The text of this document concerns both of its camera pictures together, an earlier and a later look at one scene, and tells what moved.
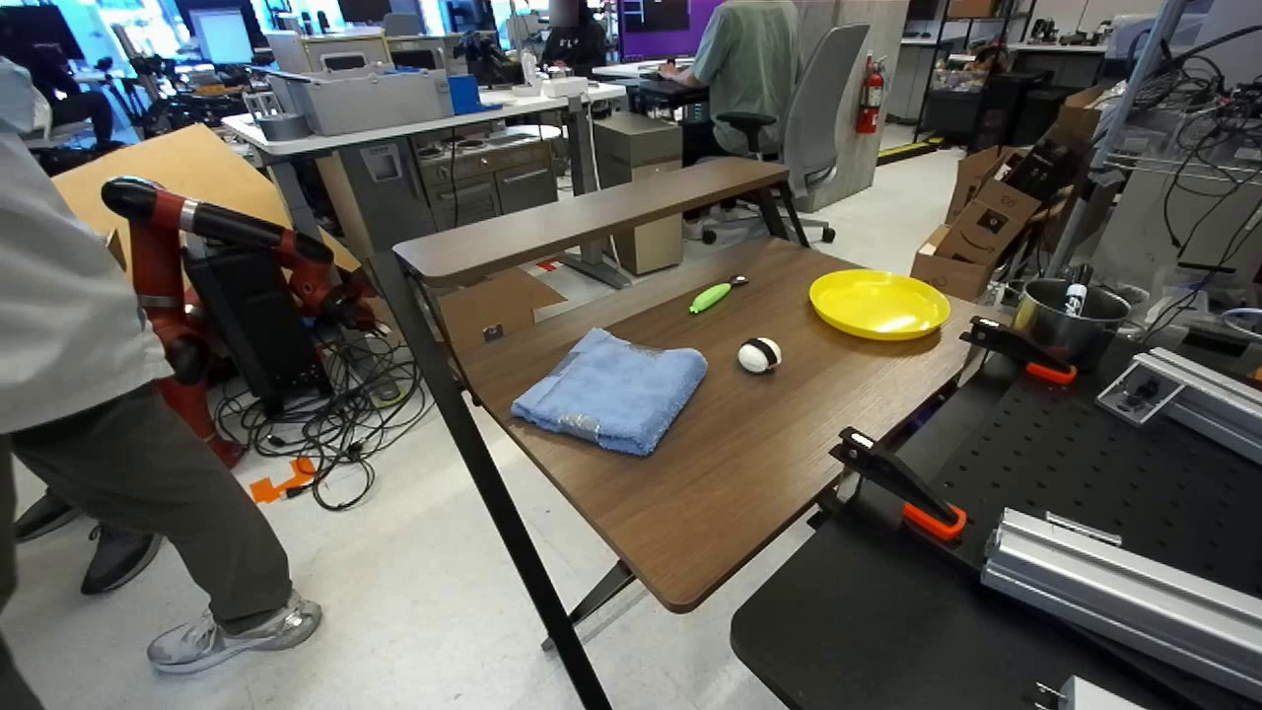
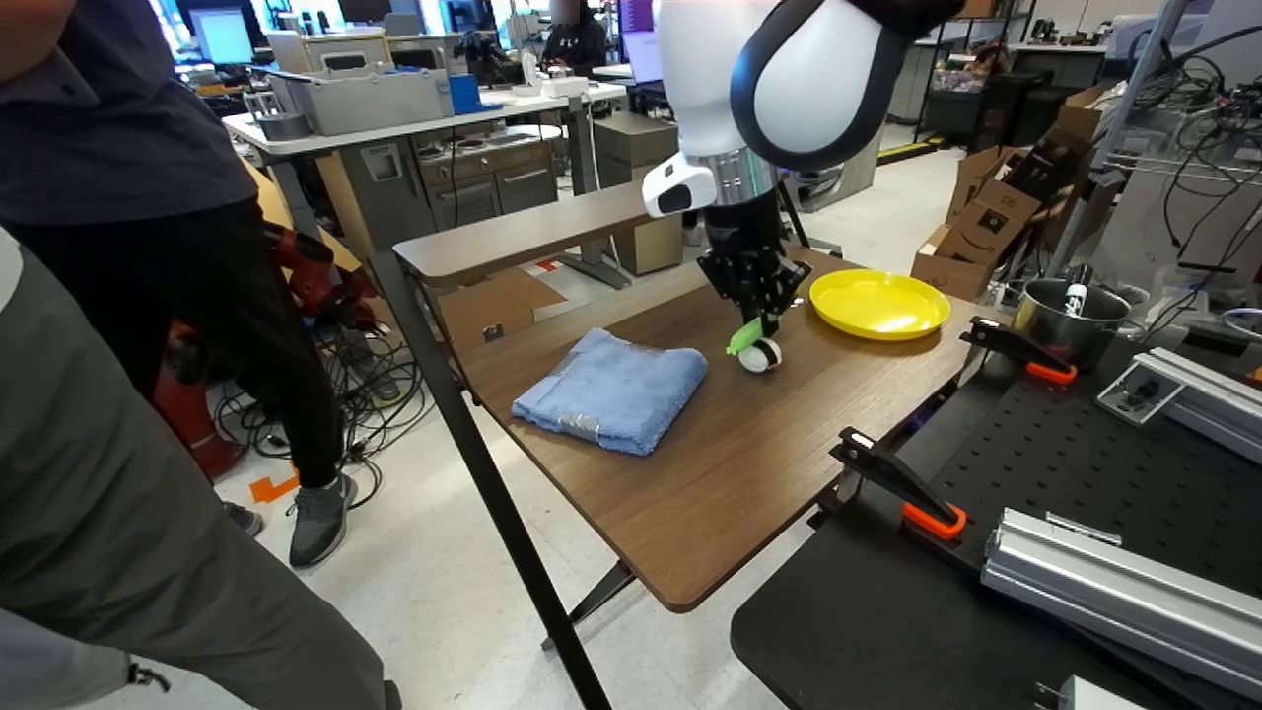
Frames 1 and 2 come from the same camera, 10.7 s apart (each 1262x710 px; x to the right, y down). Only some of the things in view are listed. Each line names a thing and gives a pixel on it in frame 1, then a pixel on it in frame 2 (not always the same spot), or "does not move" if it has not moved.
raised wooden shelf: (599, 220) does not move
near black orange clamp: (890, 492) does not move
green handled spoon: (716, 292) → (743, 337)
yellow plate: (881, 305) does not move
